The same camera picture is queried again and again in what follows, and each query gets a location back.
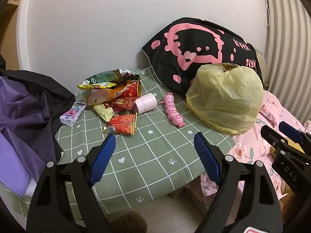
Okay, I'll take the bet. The black pillow with pink print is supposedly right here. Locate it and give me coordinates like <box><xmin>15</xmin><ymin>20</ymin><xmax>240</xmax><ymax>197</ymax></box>
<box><xmin>141</xmin><ymin>17</ymin><xmax>264</xmax><ymax>96</ymax></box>

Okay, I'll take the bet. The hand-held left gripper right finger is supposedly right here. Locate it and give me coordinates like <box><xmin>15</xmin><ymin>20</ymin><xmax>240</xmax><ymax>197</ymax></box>
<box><xmin>194</xmin><ymin>131</ymin><xmax>283</xmax><ymax>233</ymax></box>

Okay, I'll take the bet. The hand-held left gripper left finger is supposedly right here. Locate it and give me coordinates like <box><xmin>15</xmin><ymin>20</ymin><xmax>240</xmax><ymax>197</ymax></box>
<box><xmin>26</xmin><ymin>133</ymin><xmax>116</xmax><ymax>233</ymax></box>

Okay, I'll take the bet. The wooden shelf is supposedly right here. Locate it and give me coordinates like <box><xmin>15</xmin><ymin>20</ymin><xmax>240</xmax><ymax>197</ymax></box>
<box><xmin>0</xmin><ymin>0</ymin><xmax>27</xmax><ymax>61</ymax></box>

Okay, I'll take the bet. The red cookie packet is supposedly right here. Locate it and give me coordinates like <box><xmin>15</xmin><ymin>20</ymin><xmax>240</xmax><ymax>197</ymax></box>
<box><xmin>112</xmin><ymin>97</ymin><xmax>138</xmax><ymax>113</ymax></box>

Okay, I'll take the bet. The pink floral blanket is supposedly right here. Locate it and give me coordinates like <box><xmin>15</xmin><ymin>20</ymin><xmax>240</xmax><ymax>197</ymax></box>
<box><xmin>200</xmin><ymin>90</ymin><xmax>311</xmax><ymax>233</ymax></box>

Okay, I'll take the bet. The brown plush object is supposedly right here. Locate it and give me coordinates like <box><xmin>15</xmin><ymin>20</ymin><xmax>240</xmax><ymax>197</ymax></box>
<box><xmin>107</xmin><ymin>211</ymin><xmax>147</xmax><ymax>233</ymax></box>

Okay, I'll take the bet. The green snack wrapper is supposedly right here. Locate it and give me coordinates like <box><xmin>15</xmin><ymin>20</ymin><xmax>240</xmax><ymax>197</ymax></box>
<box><xmin>83</xmin><ymin>68</ymin><xmax>132</xmax><ymax>85</ymax></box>

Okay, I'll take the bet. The pale yellow snack bag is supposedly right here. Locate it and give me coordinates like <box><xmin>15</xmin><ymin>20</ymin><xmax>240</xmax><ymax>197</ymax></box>
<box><xmin>93</xmin><ymin>102</ymin><xmax>114</xmax><ymax>122</ymax></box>

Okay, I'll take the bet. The orange snack wrapper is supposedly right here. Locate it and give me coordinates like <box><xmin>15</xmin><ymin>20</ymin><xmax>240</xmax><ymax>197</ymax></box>
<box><xmin>87</xmin><ymin>84</ymin><xmax>127</xmax><ymax>106</ymax></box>

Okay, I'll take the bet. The purple garment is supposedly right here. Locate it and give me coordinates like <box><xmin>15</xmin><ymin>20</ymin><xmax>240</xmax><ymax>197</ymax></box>
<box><xmin>0</xmin><ymin>74</ymin><xmax>56</xmax><ymax>197</ymax></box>

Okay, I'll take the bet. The beige headboard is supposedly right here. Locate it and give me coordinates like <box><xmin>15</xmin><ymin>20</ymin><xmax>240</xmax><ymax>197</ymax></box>
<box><xmin>255</xmin><ymin>50</ymin><xmax>270</xmax><ymax>88</ymax></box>

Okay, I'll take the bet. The yellow plastic bag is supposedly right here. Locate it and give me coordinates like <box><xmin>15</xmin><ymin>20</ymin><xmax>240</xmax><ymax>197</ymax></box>
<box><xmin>186</xmin><ymin>63</ymin><xmax>264</xmax><ymax>136</ymax></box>

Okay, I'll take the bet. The green checked tablecloth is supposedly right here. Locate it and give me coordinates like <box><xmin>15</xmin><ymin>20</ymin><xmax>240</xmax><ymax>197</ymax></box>
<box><xmin>10</xmin><ymin>67</ymin><xmax>236</xmax><ymax>221</ymax></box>

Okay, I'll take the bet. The grey curtain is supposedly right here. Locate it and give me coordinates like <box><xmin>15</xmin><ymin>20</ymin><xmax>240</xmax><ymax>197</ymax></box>
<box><xmin>265</xmin><ymin>0</ymin><xmax>311</xmax><ymax>127</ymax></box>

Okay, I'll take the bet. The pink cylindrical container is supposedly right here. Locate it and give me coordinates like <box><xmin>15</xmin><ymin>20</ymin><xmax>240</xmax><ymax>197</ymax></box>
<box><xmin>134</xmin><ymin>93</ymin><xmax>157</xmax><ymax>114</ymax></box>

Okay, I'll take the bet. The black garment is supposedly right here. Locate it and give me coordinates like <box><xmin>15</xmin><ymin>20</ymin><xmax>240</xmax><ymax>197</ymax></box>
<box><xmin>0</xmin><ymin>53</ymin><xmax>76</xmax><ymax>165</ymax></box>

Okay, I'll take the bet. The red and gold carton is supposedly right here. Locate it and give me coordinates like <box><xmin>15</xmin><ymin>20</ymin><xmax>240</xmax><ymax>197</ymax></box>
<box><xmin>103</xmin><ymin>113</ymin><xmax>138</xmax><ymax>135</ymax></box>

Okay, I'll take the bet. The white cable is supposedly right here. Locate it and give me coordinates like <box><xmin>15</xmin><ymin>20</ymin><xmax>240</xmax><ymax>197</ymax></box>
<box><xmin>264</xmin><ymin>0</ymin><xmax>271</xmax><ymax>27</ymax></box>

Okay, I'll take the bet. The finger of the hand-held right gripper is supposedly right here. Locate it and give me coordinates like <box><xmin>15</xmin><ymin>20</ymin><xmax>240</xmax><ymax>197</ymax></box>
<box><xmin>279</xmin><ymin>121</ymin><xmax>311</xmax><ymax>154</ymax></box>
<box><xmin>260</xmin><ymin>125</ymin><xmax>311</xmax><ymax>162</ymax></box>

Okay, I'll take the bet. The pink purple tissue pack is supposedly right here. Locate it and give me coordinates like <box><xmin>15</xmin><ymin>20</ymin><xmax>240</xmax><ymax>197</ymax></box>
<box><xmin>59</xmin><ymin>102</ymin><xmax>87</xmax><ymax>127</ymax></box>

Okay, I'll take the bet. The bright yellow chip bag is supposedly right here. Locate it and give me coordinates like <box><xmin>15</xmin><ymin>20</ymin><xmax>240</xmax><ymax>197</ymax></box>
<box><xmin>77</xmin><ymin>82</ymin><xmax>117</xmax><ymax>91</ymax></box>

